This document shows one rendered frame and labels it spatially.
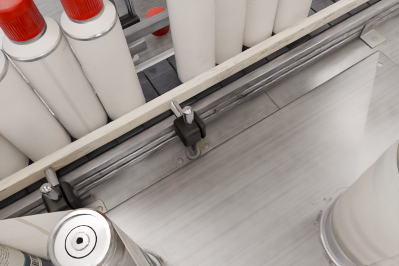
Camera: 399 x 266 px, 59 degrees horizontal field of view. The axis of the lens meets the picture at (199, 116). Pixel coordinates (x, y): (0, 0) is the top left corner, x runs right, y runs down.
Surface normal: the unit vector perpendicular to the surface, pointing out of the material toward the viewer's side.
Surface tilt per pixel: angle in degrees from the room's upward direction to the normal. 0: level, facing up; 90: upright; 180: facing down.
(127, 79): 90
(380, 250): 90
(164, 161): 0
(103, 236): 0
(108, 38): 90
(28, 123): 90
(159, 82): 0
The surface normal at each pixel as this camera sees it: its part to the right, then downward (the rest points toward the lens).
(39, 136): 0.69, 0.62
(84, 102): 0.85, 0.44
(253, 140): -0.04, -0.50
